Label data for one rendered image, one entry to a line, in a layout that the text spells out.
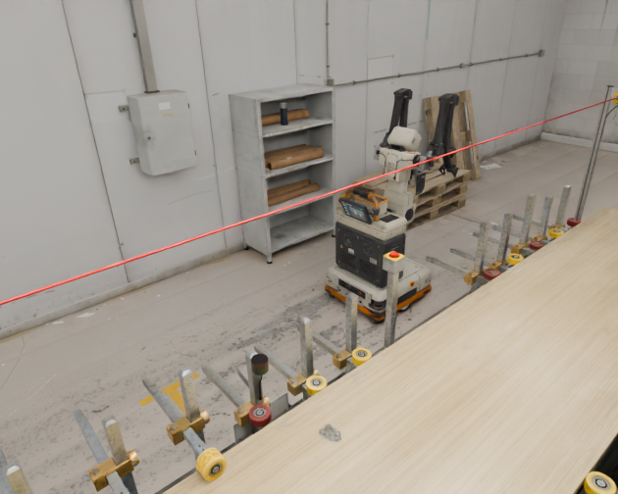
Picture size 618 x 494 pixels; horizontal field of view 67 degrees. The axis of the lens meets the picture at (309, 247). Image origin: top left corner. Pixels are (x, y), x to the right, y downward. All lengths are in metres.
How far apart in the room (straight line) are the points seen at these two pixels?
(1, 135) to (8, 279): 1.06
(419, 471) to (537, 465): 0.37
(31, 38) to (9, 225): 1.31
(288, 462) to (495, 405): 0.77
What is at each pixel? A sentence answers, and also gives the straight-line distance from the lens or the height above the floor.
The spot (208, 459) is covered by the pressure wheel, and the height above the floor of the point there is 0.98.
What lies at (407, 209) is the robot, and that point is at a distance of 3.76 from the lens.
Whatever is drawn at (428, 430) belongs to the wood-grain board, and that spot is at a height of 0.90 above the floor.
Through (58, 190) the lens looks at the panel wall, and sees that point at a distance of 4.02.
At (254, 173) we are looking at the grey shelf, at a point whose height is 0.88.
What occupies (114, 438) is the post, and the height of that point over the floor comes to 1.07.
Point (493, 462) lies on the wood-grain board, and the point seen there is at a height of 0.90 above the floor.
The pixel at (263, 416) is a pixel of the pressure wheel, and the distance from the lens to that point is 1.77.
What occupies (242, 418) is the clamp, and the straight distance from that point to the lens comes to 1.84.
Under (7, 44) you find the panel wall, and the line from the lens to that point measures 3.85.
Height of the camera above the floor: 2.18
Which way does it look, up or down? 27 degrees down
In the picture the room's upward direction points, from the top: 2 degrees counter-clockwise
